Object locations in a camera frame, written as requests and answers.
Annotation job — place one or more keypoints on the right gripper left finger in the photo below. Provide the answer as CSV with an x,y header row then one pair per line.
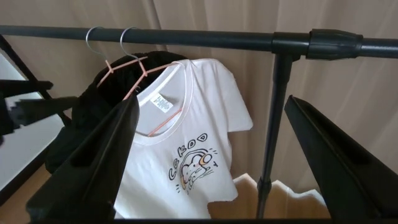
x,y
62,186

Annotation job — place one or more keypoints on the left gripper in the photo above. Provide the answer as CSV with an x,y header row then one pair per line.
x,y
5,116

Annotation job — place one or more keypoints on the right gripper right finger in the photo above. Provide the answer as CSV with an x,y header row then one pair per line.
x,y
339,174

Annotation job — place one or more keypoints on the black shorts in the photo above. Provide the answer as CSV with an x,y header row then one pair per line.
x,y
93,105

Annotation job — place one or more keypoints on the pink clothes hanger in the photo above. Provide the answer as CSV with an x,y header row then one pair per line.
x,y
109,68
144,73

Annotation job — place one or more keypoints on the white printed garment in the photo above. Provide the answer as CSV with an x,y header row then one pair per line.
x,y
199,124

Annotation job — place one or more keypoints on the black clothes rack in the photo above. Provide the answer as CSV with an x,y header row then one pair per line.
x,y
186,36

